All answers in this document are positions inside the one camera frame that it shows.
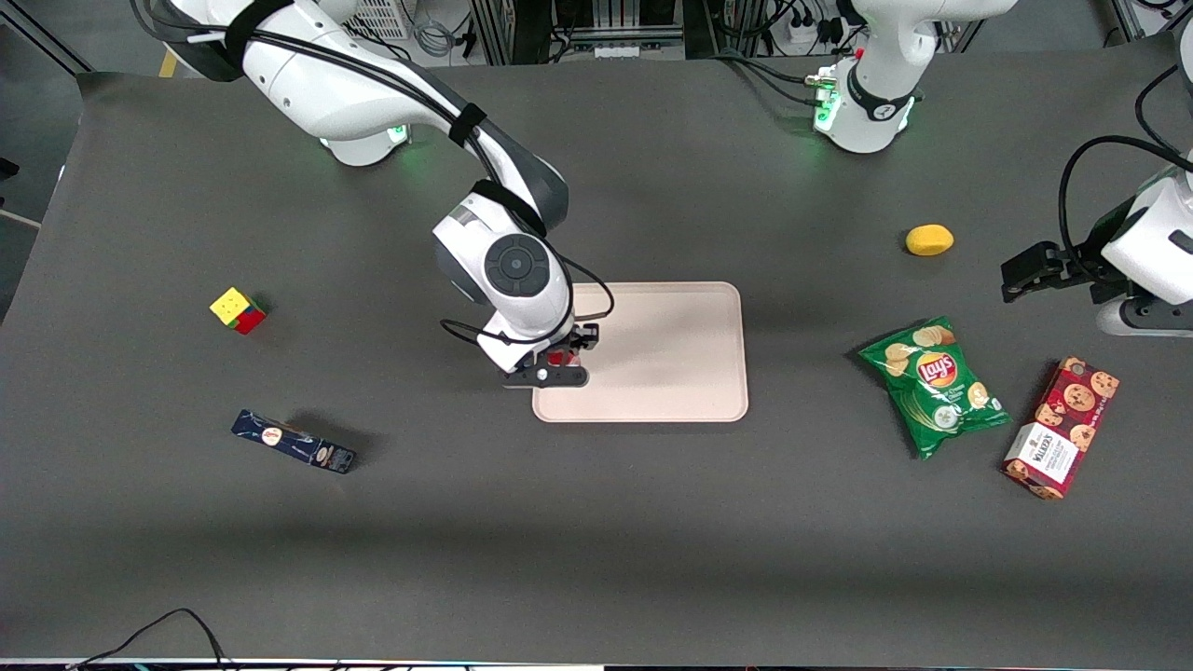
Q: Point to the red cookie box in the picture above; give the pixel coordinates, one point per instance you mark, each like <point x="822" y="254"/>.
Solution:
<point x="1062" y="429"/>

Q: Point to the green chips bag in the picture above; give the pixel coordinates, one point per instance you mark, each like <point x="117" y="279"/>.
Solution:
<point x="932" y="387"/>

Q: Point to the colourful puzzle cube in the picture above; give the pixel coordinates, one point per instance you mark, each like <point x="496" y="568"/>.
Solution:
<point x="233" y="306"/>

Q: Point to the beige plastic tray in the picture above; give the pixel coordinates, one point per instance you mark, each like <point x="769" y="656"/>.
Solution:
<point x="671" y="354"/>

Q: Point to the red coke bottle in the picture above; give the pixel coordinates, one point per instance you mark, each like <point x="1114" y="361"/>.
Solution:
<point x="562" y="358"/>

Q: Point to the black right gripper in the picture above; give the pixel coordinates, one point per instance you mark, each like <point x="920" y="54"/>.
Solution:
<point x="585" y="336"/>

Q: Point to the white power strip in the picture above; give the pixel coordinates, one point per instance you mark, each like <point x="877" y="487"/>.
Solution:
<point x="802" y="35"/>

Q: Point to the yellow floor tape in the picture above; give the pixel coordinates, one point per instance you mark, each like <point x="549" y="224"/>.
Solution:
<point x="169" y="65"/>

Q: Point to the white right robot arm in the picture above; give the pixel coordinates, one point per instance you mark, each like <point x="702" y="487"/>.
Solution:
<point x="326" y="84"/>

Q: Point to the dark blue long box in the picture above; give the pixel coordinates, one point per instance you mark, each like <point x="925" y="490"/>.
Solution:
<point x="289" y="440"/>

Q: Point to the white mesh basket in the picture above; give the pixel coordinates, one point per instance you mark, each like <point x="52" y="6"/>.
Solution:
<point x="384" y="19"/>

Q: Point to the dark grey table cover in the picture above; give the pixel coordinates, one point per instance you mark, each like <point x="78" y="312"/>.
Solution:
<point x="596" y="522"/>

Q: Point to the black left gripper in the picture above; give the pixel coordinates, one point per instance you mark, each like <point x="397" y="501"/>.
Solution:
<point x="1069" y="264"/>

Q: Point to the yellow lemon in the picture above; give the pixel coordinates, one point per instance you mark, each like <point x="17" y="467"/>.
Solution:
<point x="929" y="240"/>

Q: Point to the aluminium frame rack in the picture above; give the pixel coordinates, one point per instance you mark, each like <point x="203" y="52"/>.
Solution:
<point x="485" y="28"/>

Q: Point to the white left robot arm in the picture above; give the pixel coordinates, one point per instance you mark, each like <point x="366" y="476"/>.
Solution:
<point x="876" y="112"/>

